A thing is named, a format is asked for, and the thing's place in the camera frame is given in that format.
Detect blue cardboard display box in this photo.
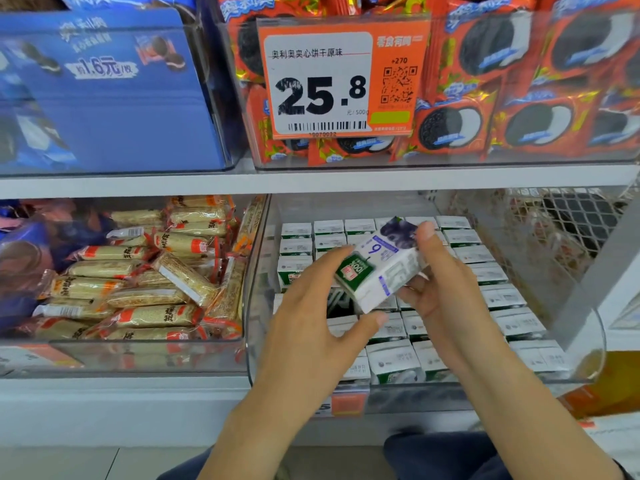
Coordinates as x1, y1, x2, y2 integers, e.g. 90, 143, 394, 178
0, 7, 241, 174

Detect clear plastic display bin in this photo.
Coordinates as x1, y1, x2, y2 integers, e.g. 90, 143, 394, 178
0, 193, 269, 376
243, 191, 607, 414

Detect person's right forearm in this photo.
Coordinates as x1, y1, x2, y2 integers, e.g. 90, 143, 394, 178
450, 345, 626, 480

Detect rows of white juice cartons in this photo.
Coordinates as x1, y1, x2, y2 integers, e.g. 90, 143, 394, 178
272, 215, 573, 388

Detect yellow orange snack packet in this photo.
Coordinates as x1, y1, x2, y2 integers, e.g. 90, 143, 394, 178
560, 351, 640, 418

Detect person's right hand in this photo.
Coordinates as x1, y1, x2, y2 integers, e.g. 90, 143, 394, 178
395, 223, 506, 381

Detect person's left hand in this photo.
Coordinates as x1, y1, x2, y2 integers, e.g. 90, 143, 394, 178
250, 245, 389, 406

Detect faded orange price tag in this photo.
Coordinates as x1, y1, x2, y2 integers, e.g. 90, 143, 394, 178
0, 341, 83, 372

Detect pile of yellow wafer bars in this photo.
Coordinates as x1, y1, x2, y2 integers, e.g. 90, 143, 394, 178
25, 195, 269, 342

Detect pile of blue snack packets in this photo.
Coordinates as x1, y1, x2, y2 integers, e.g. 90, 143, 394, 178
0, 199, 111, 334

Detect large white orange price tag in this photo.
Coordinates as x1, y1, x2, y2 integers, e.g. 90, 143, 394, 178
257, 17, 431, 141

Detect small orange price tag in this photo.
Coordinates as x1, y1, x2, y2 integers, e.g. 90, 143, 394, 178
318, 385, 371, 417

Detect white wire mesh divider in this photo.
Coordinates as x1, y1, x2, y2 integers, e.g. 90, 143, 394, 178
510, 187, 636, 286

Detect stack of red cookie packets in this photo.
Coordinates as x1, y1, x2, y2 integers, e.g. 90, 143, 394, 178
215, 0, 640, 168

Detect person's left forearm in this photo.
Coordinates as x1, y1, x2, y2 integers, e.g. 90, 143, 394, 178
196, 387, 319, 480

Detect blueberry juice carton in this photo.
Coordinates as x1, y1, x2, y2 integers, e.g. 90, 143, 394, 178
334, 215, 431, 314

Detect person's blue jeans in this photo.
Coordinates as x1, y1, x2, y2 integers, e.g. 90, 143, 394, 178
158, 429, 640, 480

